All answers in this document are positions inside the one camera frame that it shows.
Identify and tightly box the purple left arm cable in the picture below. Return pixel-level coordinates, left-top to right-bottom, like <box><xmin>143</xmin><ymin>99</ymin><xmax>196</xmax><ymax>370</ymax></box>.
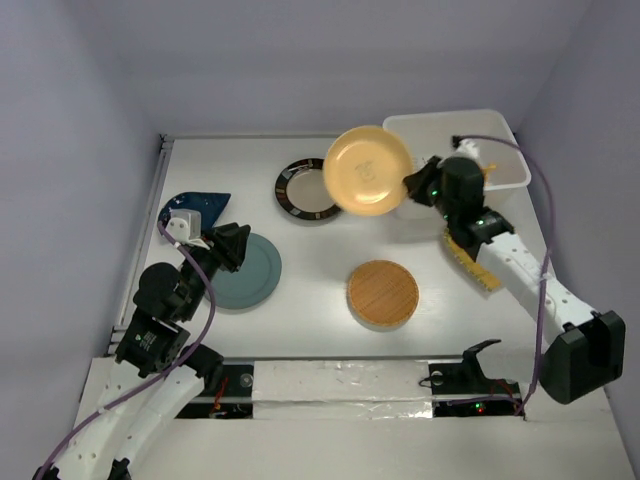
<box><xmin>34</xmin><ymin>222</ymin><xmax>217</xmax><ymax>479</ymax></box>

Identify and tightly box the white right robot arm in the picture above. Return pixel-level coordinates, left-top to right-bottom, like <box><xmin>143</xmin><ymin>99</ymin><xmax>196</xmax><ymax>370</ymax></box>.
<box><xmin>403</xmin><ymin>156</ymin><xmax>626</xmax><ymax>404</ymax></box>

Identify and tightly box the yellow round plate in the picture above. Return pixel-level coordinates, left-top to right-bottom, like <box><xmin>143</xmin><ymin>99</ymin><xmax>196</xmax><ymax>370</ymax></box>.
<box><xmin>323</xmin><ymin>125</ymin><xmax>413</xmax><ymax>216</ymax></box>

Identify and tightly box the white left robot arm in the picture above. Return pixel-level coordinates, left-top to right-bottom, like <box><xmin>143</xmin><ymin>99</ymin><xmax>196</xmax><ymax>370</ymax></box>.
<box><xmin>35</xmin><ymin>223</ymin><xmax>251</xmax><ymax>479</ymax></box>

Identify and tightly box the white foam front panel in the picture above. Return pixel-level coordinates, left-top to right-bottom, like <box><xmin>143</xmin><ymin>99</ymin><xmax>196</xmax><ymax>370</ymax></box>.
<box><xmin>252</xmin><ymin>360</ymin><xmax>433</xmax><ymax>420</ymax></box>

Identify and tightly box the green yellow woven tray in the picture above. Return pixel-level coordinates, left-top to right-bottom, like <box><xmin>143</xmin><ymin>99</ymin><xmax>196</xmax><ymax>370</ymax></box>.
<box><xmin>442</xmin><ymin>228</ymin><xmax>502</xmax><ymax>292</ymax></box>

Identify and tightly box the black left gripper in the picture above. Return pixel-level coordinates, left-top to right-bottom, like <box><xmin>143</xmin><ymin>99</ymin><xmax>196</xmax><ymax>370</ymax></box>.
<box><xmin>180</xmin><ymin>221</ymin><xmax>251</xmax><ymax>319</ymax></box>

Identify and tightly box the black rimmed beige plate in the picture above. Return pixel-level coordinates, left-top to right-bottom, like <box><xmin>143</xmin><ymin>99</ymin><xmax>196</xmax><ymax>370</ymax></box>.
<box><xmin>274</xmin><ymin>158</ymin><xmax>341</xmax><ymax>221</ymax></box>

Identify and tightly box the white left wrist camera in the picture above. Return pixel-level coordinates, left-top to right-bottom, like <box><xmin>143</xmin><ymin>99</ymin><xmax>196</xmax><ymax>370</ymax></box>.
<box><xmin>165</xmin><ymin>209</ymin><xmax>210</xmax><ymax>250</ymax></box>

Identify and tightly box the fish shaped woven plate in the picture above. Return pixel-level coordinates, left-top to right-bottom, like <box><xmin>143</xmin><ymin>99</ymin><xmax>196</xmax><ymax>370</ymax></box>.
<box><xmin>478</xmin><ymin>162</ymin><xmax>498</xmax><ymax>186</ymax></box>

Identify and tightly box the dark blue leaf plate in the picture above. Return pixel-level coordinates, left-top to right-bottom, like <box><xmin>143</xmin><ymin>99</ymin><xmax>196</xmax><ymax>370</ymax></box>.
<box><xmin>157</xmin><ymin>191</ymin><xmax>231</xmax><ymax>235</ymax></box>

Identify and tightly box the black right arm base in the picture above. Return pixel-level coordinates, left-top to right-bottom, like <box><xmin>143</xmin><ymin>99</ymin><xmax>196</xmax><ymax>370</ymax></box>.
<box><xmin>418</xmin><ymin>339</ymin><xmax>524</xmax><ymax>418</ymax></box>

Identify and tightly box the round orange woven plate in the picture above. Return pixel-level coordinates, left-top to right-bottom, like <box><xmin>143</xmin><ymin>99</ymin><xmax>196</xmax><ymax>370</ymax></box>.
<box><xmin>346</xmin><ymin>260</ymin><xmax>420</xmax><ymax>329</ymax></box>

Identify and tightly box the grey blue round plate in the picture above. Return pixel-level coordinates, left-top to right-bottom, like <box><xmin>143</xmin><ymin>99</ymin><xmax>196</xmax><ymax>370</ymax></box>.
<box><xmin>211</xmin><ymin>233</ymin><xmax>282</xmax><ymax>310</ymax></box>

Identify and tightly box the white plastic bin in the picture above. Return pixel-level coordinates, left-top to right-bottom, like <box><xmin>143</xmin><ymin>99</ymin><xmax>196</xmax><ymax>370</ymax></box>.
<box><xmin>382</xmin><ymin>109</ymin><xmax>531</xmax><ymax>225</ymax></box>

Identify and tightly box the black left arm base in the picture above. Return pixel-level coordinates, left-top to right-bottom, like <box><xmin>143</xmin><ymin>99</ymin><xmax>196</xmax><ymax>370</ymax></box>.
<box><xmin>177</xmin><ymin>363</ymin><xmax>254</xmax><ymax>420</ymax></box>

